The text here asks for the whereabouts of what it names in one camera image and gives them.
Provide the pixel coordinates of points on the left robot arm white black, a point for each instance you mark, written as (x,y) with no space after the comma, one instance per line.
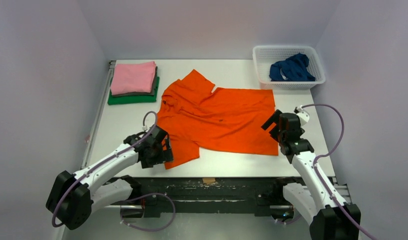
(75,196)

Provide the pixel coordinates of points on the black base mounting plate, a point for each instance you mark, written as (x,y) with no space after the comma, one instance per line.
(259,196)

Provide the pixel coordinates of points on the folded green t shirt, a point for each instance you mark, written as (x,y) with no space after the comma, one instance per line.
(134,99)

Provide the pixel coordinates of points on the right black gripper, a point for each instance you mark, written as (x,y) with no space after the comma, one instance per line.
(277,124)

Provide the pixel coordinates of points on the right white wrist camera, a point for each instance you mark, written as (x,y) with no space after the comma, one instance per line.
(302,115)

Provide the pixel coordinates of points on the blue t shirt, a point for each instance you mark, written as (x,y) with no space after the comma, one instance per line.
(292,69)

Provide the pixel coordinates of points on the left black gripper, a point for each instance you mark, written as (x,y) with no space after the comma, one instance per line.
(162,145)

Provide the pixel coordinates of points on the brown tape piece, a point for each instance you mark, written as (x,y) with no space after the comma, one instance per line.
(208,180)

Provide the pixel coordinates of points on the orange t shirt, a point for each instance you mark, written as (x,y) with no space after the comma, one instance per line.
(198,114)

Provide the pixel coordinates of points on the folded pink t shirt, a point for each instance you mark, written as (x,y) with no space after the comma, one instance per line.
(133,78)

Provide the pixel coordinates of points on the white plastic basket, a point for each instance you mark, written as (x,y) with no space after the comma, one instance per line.
(266,55)

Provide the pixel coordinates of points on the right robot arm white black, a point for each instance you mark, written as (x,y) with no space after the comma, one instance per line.
(327,212)

